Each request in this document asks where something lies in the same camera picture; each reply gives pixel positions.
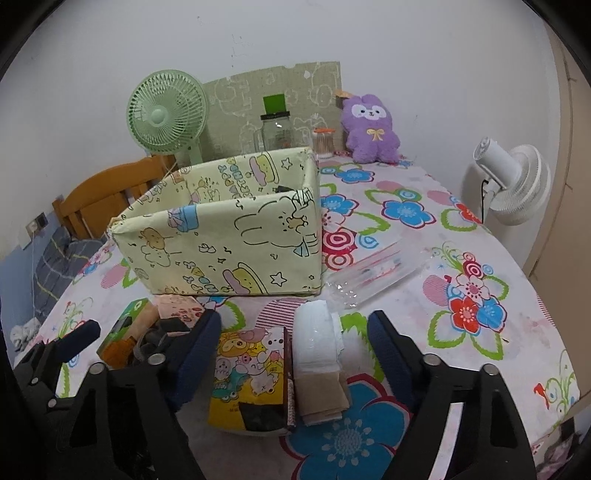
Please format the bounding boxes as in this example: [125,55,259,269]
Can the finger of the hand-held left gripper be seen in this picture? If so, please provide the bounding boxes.
[16,319,101,416]
[134,318,199,365]

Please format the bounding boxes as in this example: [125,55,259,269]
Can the floral tablecloth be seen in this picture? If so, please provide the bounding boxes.
[32,152,583,480]

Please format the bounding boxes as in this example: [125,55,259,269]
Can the wall socket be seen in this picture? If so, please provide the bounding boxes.
[25,212,49,238]

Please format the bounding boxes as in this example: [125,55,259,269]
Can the glass jar with green lid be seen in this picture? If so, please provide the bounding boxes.
[253,95,296,152]

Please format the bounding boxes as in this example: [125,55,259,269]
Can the pink printed packet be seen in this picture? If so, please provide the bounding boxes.
[152,295,204,329]

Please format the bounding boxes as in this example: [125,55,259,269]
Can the white crumpled cloth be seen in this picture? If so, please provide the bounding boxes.
[9,318,41,352]

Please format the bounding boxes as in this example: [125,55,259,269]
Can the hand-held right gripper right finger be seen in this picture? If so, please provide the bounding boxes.
[367,309,539,480]

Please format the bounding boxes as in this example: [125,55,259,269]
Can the green printed board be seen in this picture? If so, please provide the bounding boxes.
[203,61,342,160]

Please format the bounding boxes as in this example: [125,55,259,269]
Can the green orange small box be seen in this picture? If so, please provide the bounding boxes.
[96,298,151,370]

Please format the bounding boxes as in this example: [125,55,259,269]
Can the wooden chair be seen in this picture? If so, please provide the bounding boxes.
[52,154,178,241]

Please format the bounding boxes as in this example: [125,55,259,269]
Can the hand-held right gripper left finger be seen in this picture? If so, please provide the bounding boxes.
[60,308,223,480]

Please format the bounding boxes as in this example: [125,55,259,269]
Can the clear plastic pack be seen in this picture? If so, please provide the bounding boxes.
[329,240,435,311]

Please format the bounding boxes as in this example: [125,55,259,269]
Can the green desk fan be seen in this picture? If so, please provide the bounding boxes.
[127,69,209,168]

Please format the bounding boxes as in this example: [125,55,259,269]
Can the yellow cartoon printed packet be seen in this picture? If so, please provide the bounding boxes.
[208,327,296,435]

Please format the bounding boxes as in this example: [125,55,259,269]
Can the white tissue pack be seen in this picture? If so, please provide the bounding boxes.
[294,299,345,377]

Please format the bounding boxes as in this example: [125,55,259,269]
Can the blue plaid cloth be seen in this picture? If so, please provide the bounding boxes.
[0,226,109,324]

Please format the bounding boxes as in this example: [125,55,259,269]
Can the white desk fan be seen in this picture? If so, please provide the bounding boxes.
[472,137,551,227]

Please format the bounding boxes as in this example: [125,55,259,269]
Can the black fan cable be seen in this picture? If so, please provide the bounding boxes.
[480,178,493,222]

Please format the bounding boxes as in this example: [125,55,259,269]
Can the brown napkins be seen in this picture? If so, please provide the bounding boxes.
[295,369,352,426]

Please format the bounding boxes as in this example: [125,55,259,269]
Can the clear container with orange lid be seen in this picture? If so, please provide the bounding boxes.
[312,128,335,160]

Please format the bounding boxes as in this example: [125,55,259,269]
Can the purple plush toy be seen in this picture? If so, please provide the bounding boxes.
[341,93,402,164]

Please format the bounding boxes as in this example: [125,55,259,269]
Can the yellow cartoon printed storage box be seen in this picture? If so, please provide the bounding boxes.
[107,147,321,297]

